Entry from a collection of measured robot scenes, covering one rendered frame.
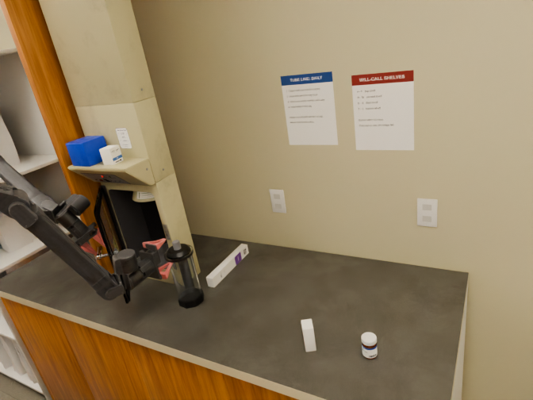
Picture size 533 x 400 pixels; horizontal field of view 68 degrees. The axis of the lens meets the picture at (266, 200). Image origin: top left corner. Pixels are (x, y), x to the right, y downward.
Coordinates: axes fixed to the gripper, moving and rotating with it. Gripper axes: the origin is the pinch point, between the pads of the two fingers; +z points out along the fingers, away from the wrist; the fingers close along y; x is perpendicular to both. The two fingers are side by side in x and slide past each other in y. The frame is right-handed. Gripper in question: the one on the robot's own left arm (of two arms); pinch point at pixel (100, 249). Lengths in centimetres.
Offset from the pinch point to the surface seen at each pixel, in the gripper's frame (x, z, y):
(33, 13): -25, -77, -37
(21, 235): -96, -5, 60
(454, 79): 43, 12, -131
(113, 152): -0.6, -25.4, -28.5
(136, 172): 7.1, -16.7, -30.9
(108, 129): -10.4, -31.7, -31.1
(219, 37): -20, -33, -87
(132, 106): 2, -34, -44
